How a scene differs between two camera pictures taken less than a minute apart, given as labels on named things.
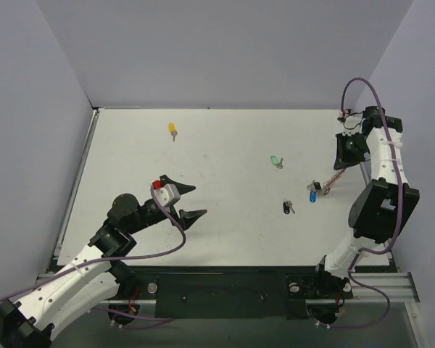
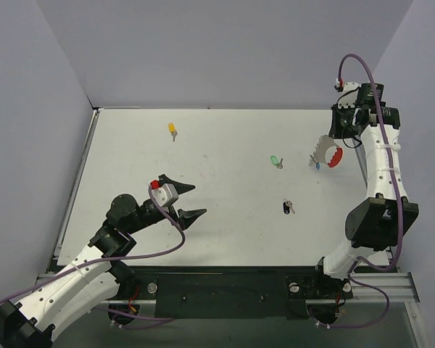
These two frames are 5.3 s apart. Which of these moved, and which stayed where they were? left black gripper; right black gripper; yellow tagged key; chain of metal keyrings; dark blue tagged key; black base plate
Moved: right black gripper; chain of metal keyrings
Stayed: left black gripper; black base plate; yellow tagged key; dark blue tagged key
